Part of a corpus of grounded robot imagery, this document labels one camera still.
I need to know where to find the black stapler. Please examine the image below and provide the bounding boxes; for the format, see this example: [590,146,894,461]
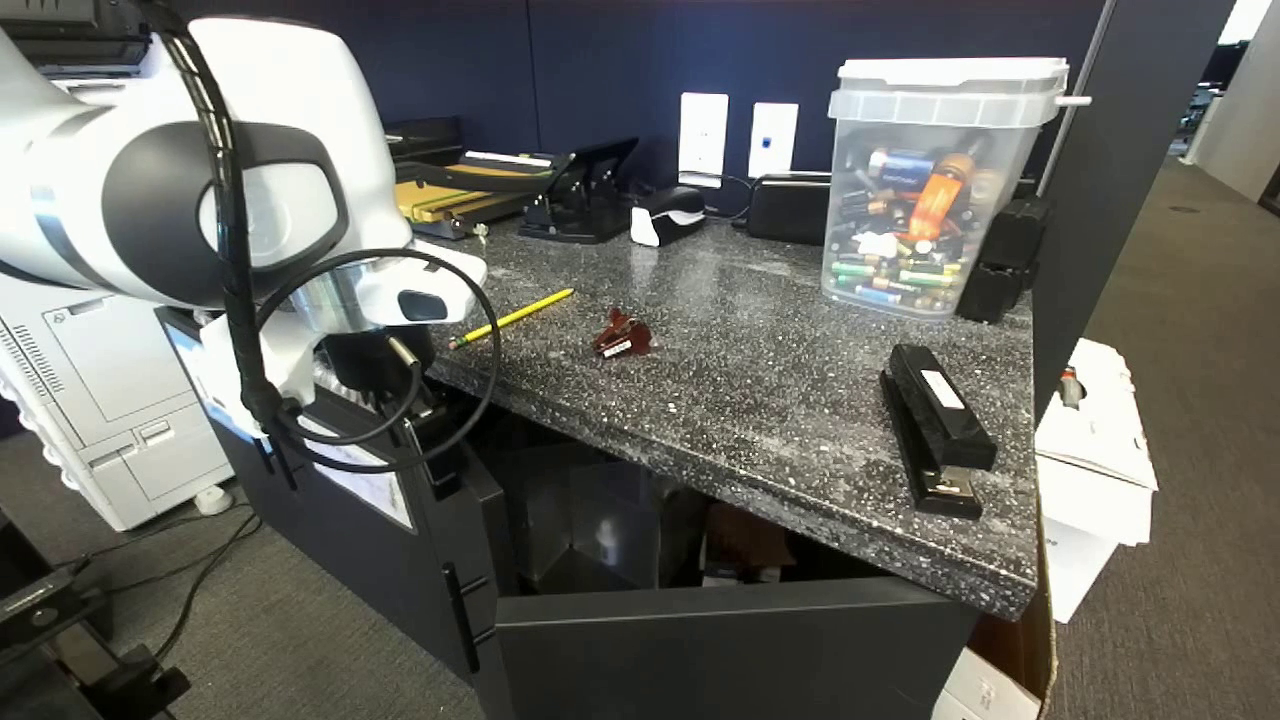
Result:
[877,340,1004,524]

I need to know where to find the brown cardboard box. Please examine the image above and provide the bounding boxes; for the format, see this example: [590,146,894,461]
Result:
[929,524,1059,720]

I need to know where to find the black rectangular desk box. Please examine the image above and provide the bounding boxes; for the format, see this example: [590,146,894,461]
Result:
[731,170,837,248]

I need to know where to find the yellow pencil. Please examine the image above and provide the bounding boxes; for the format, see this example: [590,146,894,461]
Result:
[448,284,581,358]

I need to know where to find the black floor cable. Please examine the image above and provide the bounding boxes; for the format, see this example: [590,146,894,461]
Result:
[75,509,272,667]

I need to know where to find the white stacked storage boxes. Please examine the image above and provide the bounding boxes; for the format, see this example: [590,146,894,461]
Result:
[1030,334,1164,634]

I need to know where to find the white container lid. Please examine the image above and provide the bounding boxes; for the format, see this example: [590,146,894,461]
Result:
[824,52,1075,134]

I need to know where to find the yellow board paper cutter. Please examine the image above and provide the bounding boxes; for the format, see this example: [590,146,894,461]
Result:
[388,140,567,234]

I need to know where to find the brown staple remover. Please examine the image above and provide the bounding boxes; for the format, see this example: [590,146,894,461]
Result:
[590,306,658,365]

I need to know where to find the tall black desk device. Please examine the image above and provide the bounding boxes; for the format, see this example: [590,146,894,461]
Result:
[953,191,1047,329]

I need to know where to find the black cabinet door short handle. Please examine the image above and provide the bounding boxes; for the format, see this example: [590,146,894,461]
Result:
[396,443,520,720]

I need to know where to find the black trash drawer front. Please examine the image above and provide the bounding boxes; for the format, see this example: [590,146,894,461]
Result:
[205,382,448,642]

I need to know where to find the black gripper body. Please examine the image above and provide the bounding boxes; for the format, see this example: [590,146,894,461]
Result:
[312,325,439,421]

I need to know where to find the black cabinet door long handle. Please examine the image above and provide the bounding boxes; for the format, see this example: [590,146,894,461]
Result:
[491,574,984,720]

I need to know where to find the black metal camera stand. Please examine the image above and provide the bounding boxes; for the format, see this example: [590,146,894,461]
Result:
[0,517,191,720]

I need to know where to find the white card sign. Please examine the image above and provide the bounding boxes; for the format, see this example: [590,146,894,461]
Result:
[674,90,731,191]

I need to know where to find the clear plastic battery container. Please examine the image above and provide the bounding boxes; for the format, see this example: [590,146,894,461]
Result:
[820,112,1054,321]

